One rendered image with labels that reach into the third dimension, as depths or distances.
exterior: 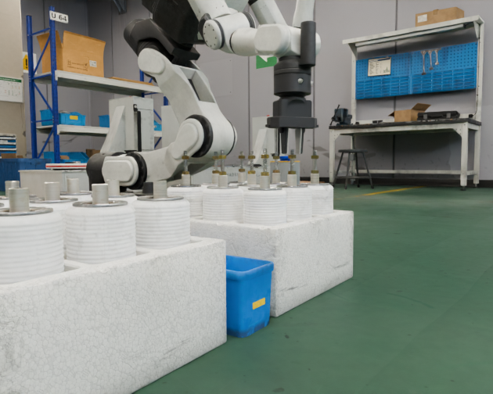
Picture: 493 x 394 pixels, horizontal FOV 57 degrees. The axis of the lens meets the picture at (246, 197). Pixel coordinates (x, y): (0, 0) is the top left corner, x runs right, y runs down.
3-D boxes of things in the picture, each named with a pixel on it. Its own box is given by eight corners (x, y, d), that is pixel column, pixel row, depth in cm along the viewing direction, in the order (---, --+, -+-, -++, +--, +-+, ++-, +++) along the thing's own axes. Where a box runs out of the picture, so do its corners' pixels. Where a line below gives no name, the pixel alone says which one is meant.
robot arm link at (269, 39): (281, 53, 101) (246, 52, 111) (310, 59, 106) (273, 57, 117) (285, 23, 99) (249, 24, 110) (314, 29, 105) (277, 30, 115)
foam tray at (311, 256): (143, 287, 113) (142, 216, 112) (237, 259, 145) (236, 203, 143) (276, 317, 90) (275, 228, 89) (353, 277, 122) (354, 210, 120)
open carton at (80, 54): (34, 75, 588) (33, 36, 584) (82, 83, 647) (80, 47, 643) (61, 70, 556) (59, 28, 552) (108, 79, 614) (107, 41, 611)
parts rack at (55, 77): (30, 187, 595) (23, 15, 579) (144, 181, 744) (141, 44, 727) (56, 188, 556) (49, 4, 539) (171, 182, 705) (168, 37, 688)
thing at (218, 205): (216, 270, 101) (215, 189, 99) (196, 263, 109) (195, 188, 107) (251, 265, 106) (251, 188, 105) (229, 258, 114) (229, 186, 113)
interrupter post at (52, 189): (41, 203, 71) (40, 182, 71) (55, 202, 73) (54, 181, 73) (50, 204, 70) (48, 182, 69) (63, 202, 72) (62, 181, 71)
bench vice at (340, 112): (342, 127, 579) (343, 108, 577) (355, 127, 569) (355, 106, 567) (327, 125, 547) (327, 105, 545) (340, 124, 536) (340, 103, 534)
